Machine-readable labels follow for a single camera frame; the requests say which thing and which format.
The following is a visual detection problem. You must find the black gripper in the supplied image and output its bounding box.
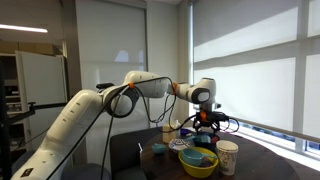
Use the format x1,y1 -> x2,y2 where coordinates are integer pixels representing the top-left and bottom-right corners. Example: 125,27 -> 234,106
193,111 -> 229,136

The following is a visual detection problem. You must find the light blue object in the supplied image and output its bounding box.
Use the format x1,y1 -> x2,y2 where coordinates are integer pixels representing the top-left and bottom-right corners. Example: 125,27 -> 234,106
195,135 -> 211,143

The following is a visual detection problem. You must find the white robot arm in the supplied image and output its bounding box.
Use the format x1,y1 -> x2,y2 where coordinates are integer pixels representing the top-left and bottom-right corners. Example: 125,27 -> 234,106
10,71 -> 229,180

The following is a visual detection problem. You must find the dark blue bowl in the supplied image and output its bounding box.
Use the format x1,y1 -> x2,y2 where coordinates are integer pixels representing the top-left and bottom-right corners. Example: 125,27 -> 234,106
193,133 -> 220,151

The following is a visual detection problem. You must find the teal bowl in yellow bowl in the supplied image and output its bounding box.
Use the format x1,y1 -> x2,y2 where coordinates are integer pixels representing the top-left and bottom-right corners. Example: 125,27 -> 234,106
181,148 -> 217,167

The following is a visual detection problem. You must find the patterned paper cup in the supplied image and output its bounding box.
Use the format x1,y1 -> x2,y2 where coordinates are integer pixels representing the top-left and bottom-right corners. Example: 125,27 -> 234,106
216,140 -> 238,176

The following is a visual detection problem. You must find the patterned white plate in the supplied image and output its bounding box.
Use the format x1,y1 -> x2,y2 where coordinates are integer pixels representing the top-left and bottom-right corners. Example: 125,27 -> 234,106
169,139 -> 194,153

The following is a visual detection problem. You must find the glass jar with label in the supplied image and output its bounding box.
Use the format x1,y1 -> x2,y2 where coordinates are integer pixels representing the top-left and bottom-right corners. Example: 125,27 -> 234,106
162,124 -> 179,143

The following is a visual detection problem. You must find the teal measuring scoop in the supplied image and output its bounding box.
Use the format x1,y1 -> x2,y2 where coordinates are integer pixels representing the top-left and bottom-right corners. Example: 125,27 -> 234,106
152,143 -> 166,154

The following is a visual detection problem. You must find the round dark wooden table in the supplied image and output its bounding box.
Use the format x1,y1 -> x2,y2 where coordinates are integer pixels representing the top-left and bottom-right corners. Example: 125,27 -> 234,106
141,133 -> 299,180

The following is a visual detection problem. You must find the dark upholstered chair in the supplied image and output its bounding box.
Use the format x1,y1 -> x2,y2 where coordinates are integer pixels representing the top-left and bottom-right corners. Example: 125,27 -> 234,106
109,128 -> 160,180

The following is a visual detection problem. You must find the white roller window blind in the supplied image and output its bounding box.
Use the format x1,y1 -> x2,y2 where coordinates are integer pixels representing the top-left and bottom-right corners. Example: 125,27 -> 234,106
193,0 -> 320,138

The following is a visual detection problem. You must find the white whiteboard panel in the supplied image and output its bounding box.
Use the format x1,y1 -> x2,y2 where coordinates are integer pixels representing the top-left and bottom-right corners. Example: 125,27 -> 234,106
16,51 -> 67,150

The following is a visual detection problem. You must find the ceiling light strip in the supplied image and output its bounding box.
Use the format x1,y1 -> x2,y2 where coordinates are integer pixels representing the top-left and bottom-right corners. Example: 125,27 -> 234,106
0,24 -> 48,33

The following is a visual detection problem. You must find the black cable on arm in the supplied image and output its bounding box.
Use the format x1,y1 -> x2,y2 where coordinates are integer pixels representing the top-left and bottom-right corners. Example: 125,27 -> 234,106
46,76 -> 240,180

